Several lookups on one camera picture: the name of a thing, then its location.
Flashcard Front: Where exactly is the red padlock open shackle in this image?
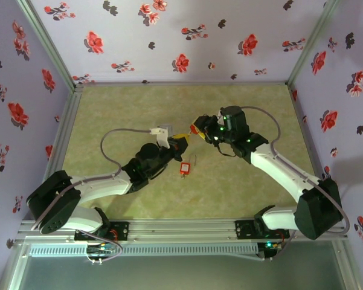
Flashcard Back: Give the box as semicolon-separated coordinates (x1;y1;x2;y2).
179;153;198;176

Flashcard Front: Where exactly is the small circuit board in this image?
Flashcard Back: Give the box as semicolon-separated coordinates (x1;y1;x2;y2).
86;243;116;255
264;240;283;252

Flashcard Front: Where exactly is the grey metal sheet panel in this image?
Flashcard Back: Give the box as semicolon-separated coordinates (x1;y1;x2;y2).
0;243;361;290

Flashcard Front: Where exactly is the grey right arm cable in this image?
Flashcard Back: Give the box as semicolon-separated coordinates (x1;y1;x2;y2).
240;105;350;253

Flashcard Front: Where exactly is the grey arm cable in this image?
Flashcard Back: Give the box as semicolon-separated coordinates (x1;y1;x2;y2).
240;105;350;253
31;127;155;264

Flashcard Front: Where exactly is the grey left arm cable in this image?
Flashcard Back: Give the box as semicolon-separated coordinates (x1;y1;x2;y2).
31;127;155;264

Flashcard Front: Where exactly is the thin aluminium rail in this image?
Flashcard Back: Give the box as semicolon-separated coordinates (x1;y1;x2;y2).
75;80;291;87

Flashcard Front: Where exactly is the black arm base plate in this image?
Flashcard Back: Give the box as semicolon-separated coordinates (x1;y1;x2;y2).
74;221;130;242
234;219;291;240

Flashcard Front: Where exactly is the long aluminium frame rail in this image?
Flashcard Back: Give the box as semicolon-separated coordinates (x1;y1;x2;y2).
16;219;351;246

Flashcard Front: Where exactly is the aluminium side rail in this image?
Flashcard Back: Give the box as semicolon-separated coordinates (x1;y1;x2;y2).
40;84;84;220
288;83;341;219

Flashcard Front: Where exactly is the white slotted cable duct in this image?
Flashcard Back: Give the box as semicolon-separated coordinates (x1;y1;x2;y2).
28;243;259;258

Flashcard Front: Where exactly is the aluminium corner post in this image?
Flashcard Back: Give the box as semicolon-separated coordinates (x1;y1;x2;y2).
16;0;77;89
286;0;341;85

